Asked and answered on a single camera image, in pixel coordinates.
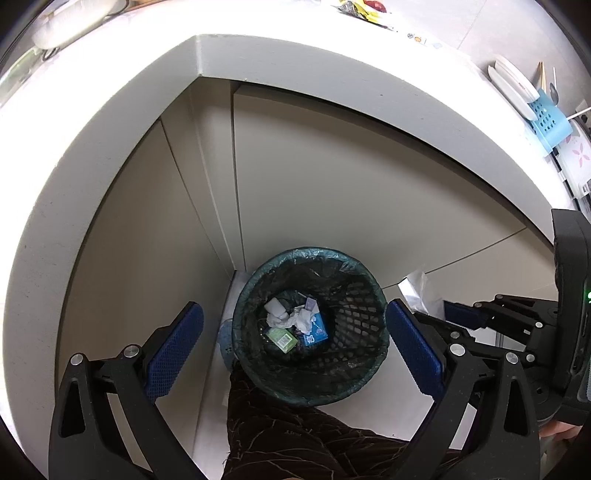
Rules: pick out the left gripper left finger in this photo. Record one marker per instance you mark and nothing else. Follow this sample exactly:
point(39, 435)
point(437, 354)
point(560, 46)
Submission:
point(167, 349)

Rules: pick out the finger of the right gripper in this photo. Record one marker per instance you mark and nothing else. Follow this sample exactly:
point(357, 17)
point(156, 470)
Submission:
point(508, 307)
point(463, 315)

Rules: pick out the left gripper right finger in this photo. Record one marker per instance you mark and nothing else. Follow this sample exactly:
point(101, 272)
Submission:
point(424, 362)

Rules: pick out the white paper tissue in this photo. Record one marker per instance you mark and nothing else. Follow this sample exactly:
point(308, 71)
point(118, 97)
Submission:
point(301, 319)

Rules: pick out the small clear plastic wrapper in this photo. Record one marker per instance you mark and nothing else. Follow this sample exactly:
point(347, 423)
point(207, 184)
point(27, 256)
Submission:
point(421, 296)

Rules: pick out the black mesh trash bin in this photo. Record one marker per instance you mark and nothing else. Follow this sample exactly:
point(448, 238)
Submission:
point(352, 305)

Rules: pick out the blue box in bin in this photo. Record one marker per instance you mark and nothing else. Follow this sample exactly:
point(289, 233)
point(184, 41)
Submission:
point(318, 332)

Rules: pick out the green carton in bin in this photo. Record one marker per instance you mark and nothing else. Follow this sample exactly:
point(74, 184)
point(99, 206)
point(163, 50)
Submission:
point(282, 339)

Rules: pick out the white floral appliance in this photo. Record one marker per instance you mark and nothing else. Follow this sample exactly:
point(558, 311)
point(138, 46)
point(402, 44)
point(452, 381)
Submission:
point(573, 158)

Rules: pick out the light blue utensil basket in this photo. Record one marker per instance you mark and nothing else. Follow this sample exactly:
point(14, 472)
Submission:
point(551, 126)

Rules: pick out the blue rimmed plate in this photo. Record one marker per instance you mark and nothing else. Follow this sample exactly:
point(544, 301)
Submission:
point(514, 86)

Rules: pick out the wooden chopsticks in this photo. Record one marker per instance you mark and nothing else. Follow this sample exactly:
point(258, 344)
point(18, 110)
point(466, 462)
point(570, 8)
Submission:
point(541, 81)

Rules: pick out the yellow snack wrapper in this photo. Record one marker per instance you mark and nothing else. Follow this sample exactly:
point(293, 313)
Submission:
point(380, 14)

